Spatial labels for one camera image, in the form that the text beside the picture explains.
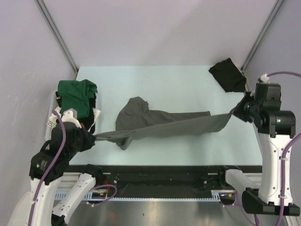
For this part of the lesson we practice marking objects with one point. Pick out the green t-shirt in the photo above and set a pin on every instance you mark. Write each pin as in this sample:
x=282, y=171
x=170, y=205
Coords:
x=76, y=95

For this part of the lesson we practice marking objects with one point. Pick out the white printed t-shirt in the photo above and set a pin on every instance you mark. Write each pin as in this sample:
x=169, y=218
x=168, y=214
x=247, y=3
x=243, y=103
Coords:
x=88, y=122

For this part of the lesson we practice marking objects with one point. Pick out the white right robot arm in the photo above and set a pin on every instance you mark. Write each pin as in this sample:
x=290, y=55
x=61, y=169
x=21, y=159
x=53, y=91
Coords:
x=276, y=131

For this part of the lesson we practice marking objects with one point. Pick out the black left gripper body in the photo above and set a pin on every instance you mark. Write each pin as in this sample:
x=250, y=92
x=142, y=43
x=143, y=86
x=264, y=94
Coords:
x=83, y=141

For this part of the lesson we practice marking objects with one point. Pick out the white slotted cable duct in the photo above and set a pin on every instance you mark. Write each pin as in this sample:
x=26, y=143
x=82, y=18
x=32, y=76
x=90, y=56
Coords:
x=205, y=196

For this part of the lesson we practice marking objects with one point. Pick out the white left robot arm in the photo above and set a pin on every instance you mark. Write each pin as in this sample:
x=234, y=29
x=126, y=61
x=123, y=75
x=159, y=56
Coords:
x=37, y=208

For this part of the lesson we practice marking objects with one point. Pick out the folded black t-shirt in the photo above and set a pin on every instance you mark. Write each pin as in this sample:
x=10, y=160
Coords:
x=228, y=76

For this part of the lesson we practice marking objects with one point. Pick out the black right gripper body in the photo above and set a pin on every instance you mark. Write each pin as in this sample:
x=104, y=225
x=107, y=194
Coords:
x=245, y=109

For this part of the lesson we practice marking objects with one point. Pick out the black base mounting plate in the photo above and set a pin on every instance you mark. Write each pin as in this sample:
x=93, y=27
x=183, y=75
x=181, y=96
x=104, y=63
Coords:
x=171, y=180

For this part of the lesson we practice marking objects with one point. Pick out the grey t-shirt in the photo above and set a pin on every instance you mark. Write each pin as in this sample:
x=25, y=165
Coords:
x=137, y=121

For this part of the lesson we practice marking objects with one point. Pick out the black t-shirt in basket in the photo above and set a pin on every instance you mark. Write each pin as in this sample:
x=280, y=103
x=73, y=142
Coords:
x=91, y=101

